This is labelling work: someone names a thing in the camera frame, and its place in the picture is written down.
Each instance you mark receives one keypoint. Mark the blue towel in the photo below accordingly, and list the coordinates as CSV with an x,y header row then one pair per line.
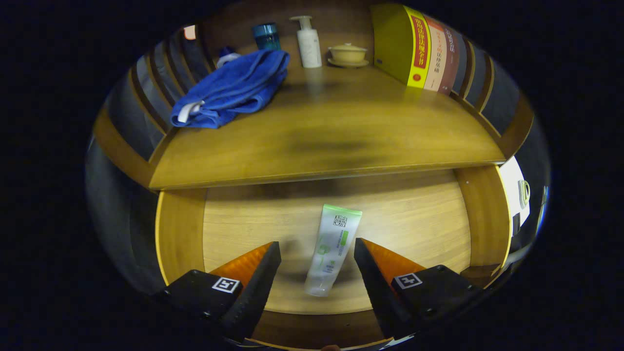
x,y
234,87

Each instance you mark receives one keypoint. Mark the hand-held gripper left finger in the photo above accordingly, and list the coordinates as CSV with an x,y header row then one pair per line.
x,y
256,292

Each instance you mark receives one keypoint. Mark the brown book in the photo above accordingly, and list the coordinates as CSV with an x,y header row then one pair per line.
x,y
449,63

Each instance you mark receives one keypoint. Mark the beige tape roll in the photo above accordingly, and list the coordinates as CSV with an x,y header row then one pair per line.
x,y
524,194

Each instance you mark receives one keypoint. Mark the white pump bottle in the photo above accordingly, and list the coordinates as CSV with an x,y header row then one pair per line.
x,y
309,46

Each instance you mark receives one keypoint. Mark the wooden drawer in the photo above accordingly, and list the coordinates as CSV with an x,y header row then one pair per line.
x,y
243,229

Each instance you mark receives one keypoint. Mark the wooden cabinet frame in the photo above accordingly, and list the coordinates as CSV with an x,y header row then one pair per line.
x,y
516,126

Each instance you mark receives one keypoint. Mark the wooden countertop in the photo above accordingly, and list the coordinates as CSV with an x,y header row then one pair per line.
x,y
341,122

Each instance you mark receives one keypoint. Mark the green white tube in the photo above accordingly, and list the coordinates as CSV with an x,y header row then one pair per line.
x,y
331,243

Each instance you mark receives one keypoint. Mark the small blue white bottle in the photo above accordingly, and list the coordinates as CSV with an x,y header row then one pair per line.
x,y
227,56

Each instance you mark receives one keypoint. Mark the yellow book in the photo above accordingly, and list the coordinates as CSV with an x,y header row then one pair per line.
x,y
395,44

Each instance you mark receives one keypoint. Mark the teal cup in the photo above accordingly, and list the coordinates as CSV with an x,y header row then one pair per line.
x,y
266,36

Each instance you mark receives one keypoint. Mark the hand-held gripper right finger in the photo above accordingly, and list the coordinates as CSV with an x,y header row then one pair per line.
x,y
378,292

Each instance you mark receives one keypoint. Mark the beige lidded teacup with saucer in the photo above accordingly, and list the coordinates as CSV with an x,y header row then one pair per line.
x,y
347,53

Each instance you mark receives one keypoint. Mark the white appliance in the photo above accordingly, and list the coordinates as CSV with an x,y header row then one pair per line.
x,y
509,185

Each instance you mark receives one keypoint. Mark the orange beige book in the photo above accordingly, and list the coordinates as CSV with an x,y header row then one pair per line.
x,y
435,58

